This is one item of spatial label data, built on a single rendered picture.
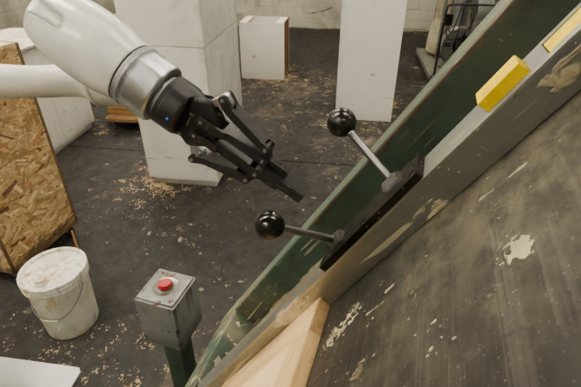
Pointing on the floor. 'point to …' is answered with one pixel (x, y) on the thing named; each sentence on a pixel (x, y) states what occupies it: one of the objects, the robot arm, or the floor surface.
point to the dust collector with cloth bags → (456, 8)
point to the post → (181, 364)
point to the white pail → (60, 290)
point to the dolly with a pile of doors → (120, 116)
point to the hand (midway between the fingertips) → (284, 180)
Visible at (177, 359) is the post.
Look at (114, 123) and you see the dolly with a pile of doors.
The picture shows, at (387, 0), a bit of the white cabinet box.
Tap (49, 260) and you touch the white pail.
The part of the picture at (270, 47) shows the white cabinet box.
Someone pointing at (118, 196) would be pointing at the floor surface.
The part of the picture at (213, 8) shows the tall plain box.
